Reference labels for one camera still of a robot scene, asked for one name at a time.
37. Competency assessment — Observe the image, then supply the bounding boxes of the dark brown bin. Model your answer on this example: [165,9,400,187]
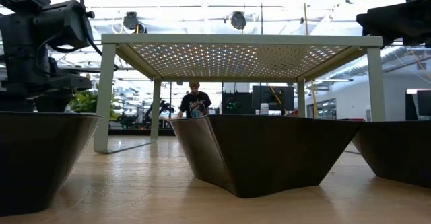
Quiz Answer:
[352,120,431,189]
[169,114,363,199]

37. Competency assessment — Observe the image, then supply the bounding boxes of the black computer green lights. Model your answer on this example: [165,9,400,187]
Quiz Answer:
[221,91,253,115]

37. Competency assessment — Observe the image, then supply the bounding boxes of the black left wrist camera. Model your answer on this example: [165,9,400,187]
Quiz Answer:
[32,0,95,50]

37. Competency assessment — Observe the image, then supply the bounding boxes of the black monitor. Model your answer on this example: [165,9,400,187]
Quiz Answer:
[251,85,295,112]

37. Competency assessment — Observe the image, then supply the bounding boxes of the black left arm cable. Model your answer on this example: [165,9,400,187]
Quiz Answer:
[79,0,119,72]

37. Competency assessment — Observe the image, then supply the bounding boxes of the green perforated metal shelf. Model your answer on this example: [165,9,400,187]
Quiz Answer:
[93,33,387,154]

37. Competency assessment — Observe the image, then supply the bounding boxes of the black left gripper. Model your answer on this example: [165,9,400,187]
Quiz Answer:
[0,15,92,113]

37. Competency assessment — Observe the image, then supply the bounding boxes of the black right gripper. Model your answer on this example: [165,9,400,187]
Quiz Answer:
[356,0,431,48]

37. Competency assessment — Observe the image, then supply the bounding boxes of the green plant white pot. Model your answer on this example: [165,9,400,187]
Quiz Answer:
[67,89,121,122]

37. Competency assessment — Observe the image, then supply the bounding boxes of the person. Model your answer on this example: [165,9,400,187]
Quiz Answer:
[177,81,213,119]

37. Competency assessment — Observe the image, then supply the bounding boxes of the black wavy mini plate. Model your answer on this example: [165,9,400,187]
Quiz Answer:
[0,111,104,217]

